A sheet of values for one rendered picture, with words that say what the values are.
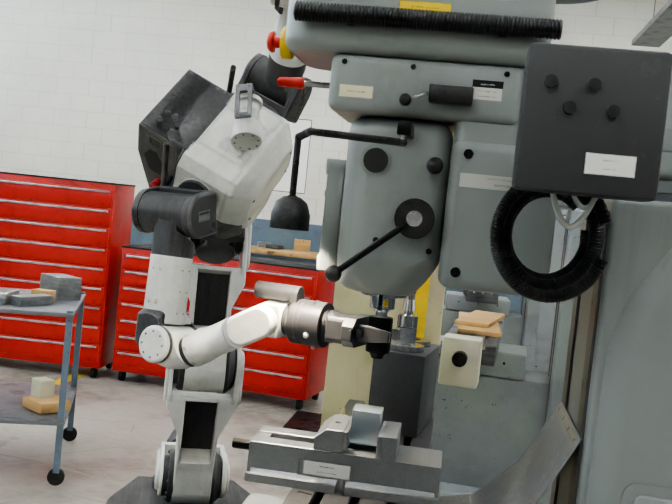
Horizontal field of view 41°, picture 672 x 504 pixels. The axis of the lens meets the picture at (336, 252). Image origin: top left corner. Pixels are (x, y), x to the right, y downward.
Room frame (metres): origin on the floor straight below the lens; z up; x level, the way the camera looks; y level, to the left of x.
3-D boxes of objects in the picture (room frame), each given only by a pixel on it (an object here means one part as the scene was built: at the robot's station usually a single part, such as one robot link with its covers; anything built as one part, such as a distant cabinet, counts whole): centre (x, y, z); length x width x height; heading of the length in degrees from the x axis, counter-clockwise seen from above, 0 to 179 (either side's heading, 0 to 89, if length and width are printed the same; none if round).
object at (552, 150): (1.31, -0.35, 1.62); 0.20 x 0.09 x 0.21; 82
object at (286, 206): (1.65, 0.09, 1.44); 0.07 x 0.07 x 0.06
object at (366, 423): (1.62, -0.09, 1.07); 0.06 x 0.05 x 0.06; 173
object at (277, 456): (1.63, -0.06, 1.01); 0.35 x 0.15 x 0.11; 83
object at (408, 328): (2.08, -0.18, 1.19); 0.05 x 0.05 x 0.06
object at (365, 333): (1.66, -0.08, 1.23); 0.06 x 0.02 x 0.03; 67
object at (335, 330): (1.72, -0.01, 1.23); 0.13 x 0.12 x 0.10; 157
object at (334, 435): (1.63, -0.03, 1.05); 0.12 x 0.06 x 0.04; 173
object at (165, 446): (2.49, 0.34, 0.68); 0.21 x 0.20 x 0.13; 11
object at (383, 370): (2.13, -0.19, 1.06); 0.22 x 0.12 x 0.20; 165
